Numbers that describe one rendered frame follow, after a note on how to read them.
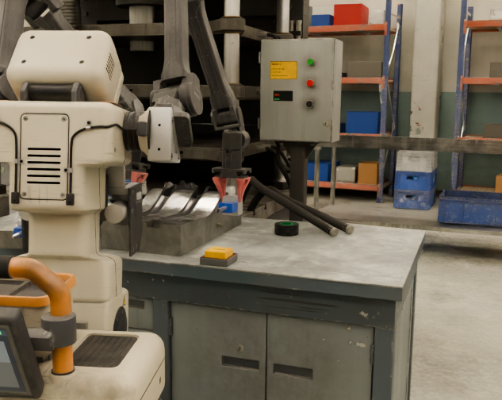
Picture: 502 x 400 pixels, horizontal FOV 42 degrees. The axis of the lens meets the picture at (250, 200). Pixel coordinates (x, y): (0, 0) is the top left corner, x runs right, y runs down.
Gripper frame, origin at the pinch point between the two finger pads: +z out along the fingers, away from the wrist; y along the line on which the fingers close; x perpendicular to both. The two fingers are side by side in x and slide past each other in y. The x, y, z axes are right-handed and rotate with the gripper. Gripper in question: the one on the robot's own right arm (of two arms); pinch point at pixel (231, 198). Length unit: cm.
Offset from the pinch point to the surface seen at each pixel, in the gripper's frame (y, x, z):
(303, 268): -25.7, 12.7, 15.4
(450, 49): -24, -652, -98
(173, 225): 12.2, 13.6, 6.6
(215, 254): -2.7, 18.3, 12.5
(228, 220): 10.3, -24.1, 10.9
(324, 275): -32.6, 17.2, 15.6
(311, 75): -4, -73, -39
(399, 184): 18, -559, 56
